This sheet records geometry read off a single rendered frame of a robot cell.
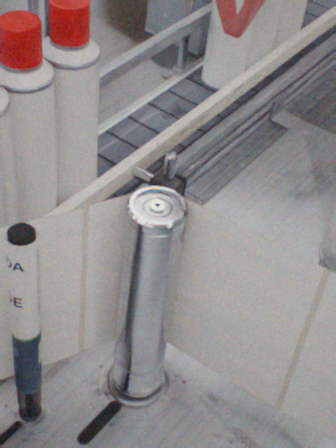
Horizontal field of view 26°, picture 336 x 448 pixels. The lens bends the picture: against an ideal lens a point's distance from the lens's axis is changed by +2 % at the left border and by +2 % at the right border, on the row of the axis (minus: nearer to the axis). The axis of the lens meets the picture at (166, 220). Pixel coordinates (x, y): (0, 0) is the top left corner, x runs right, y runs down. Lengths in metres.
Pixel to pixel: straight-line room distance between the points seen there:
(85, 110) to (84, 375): 0.22
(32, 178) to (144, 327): 0.20
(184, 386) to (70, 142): 0.24
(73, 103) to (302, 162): 0.29
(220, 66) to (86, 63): 0.29
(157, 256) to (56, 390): 0.17
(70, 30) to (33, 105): 0.07
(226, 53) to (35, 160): 0.33
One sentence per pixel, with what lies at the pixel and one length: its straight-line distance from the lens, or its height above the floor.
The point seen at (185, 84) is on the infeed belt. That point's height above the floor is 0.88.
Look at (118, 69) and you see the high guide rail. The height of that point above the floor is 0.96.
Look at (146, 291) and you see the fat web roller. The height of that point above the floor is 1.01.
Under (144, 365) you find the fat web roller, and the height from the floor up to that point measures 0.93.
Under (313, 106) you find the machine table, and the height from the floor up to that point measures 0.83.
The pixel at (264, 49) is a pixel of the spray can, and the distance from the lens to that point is 0.92.
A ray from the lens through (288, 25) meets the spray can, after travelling 0.97.
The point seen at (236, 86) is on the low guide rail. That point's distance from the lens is 0.84.
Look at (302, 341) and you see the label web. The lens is 0.47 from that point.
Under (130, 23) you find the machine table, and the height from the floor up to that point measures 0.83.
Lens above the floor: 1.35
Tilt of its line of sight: 43 degrees down
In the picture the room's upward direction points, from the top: 8 degrees clockwise
